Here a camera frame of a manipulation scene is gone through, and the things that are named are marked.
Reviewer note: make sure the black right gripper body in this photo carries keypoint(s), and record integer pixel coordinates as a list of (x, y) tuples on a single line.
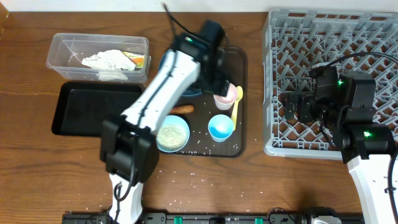
[(300, 107)]

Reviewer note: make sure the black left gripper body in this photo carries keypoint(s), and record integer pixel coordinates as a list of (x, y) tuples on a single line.
[(219, 87)]

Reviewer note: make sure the pink plastic cup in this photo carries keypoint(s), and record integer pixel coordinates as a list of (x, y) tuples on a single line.
[(226, 102)]

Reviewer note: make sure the light blue cup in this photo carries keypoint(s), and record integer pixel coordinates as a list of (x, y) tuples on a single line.
[(220, 127)]

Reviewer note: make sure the light blue rice bowl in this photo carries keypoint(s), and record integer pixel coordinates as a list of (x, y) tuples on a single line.
[(173, 135)]

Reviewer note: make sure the colourful snack wrapper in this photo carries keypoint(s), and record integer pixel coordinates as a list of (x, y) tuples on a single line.
[(137, 59)]

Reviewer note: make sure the white paper napkin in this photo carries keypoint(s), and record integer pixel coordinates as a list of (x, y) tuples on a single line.
[(111, 65)]

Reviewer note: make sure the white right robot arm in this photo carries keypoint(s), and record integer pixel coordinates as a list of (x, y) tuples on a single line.
[(343, 103)]

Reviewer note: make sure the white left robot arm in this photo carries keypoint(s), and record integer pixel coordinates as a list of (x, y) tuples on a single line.
[(128, 146)]

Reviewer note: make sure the grey dishwasher rack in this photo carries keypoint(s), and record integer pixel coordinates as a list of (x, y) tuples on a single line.
[(293, 41)]

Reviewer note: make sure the clear plastic waste bin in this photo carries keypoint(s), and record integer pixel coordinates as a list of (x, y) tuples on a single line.
[(67, 51)]

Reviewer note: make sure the black waste tray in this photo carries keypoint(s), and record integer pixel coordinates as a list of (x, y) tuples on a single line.
[(83, 106)]

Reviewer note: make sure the dark blue bowl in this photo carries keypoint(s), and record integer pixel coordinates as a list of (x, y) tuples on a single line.
[(189, 92)]

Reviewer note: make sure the yellow plastic spoon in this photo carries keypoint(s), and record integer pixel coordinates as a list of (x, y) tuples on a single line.
[(234, 114)]

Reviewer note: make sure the orange carrot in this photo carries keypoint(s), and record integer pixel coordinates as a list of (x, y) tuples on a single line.
[(185, 109)]

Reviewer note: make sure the dark brown serving tray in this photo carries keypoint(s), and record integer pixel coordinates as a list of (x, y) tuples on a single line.
[(200, 142)]

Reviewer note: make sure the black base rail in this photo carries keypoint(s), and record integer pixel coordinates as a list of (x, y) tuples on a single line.
[(274, 216)]

